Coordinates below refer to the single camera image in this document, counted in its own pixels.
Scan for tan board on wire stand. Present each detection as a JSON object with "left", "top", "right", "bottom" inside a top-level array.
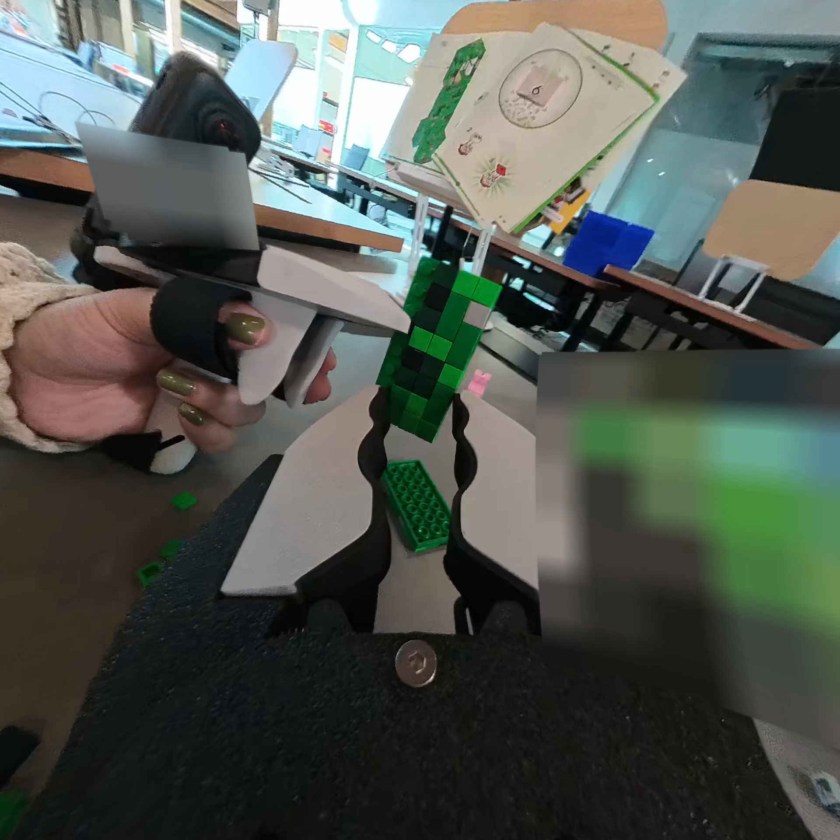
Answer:
[{"left": 701, "top": 179, "right": 840, "bottom": 281}]

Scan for wide green lego plate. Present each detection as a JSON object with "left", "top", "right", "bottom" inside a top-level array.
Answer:
[{"left": 382, "top": 459, "right": 454, "bottom": 552}]

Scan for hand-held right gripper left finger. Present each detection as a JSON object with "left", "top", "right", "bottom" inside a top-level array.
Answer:
[{"left": 220, "top": 386, "right": 392, "bottom": 632}]

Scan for yellow printed booklet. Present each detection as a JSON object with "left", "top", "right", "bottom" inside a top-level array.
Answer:
[{"left": 546, "top": 187, "right": 593, "bottom": 236}]

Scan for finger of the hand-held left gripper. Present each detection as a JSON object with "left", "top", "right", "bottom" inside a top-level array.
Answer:
[{"left": 258, "top": 248, "right": 412, "bottom": 337}]

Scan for scattered loose green lego bricks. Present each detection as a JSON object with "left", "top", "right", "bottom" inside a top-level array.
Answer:
[{"left": 135, "top": 491, "right": 199, "bottom": 588}]

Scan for clear acrylic book stand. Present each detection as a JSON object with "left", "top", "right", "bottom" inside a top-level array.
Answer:
[{"left": 397, "top": 164, "right": 496, "bottom": 273}]

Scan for wooden-edged desk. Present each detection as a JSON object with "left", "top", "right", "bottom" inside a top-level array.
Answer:
[
  {"left": 0, "top": 147, "right": 406, "bottom": 255},
  {"left": 602, "top": 262, "right": 824, "bottom": 352}
]

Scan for person's left forearm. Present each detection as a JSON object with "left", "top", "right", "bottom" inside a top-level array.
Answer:
[{"left": 0, "top": 241, "right": 99, "bottom": 455}]

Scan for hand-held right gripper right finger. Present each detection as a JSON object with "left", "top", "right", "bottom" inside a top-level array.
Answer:
[{"left": 445, "top": 392, "right": 540, "bottom": 635}]

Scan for instruction sheet with creeper picture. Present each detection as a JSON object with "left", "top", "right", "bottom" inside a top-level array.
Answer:
[{"left": 382, "top": 31, "right": 500, "bottom": 179}]

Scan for open lego instruction booklet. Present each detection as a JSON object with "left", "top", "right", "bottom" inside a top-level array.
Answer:
[{"left": 435, "top": 21, "right": 688, "bottom": 235}]

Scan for blue plastic block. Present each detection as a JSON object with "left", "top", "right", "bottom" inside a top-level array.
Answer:
[{"left": 562, "top": 210, "right": 656, "bottom": 277}]

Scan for person's left hand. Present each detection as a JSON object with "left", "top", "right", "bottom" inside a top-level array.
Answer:
[{"left": 7, "top": 287, "right": 339, "bottom": 455}]

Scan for narrow green lego creeper body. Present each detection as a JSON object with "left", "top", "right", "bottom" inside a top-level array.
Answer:
[{"left": 376, "top": 256, "right": 504, "bottom": 443}]

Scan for black monitor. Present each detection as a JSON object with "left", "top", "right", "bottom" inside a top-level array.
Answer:
[{"left": 748, "top": 85, "right": 840, "bottom": 191}]

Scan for white plastic bag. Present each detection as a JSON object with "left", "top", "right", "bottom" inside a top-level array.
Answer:
[{"left": 755, "top": 720, "right": 840, "bottom": 840}]

